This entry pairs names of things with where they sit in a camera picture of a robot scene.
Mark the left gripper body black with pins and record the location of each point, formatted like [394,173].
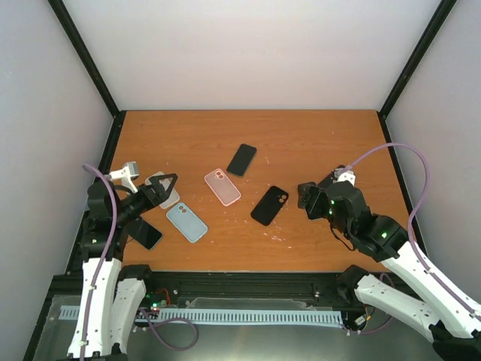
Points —
[128,214]

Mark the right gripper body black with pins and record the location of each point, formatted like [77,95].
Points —
[316,208]

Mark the black phone case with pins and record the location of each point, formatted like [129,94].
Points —
[269,205]

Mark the light blue phone case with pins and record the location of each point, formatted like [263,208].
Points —
[187,222]

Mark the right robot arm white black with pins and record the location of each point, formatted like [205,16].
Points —
[439,311]

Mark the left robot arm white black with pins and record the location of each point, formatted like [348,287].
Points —
[112,292]

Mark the white phone case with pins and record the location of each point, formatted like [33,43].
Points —
[148,182]

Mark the phone with teal edge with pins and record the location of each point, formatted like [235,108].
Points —
[144,234]

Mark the pink phone case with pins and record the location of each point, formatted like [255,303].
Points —
[222,187]

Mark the black phone green edge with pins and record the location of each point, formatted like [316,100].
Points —
[241,160]

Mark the small circuit board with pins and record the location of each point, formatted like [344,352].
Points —
[158,299]

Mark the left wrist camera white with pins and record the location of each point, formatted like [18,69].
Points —
[126,175]

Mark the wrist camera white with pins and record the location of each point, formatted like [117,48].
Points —
[126,175]
[340,175]

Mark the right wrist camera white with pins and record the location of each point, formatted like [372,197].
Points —
[340,175]

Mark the black aluminium frame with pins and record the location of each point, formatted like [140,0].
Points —
[60,10]

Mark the light blue cable duct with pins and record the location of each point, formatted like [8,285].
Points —
[233,317]

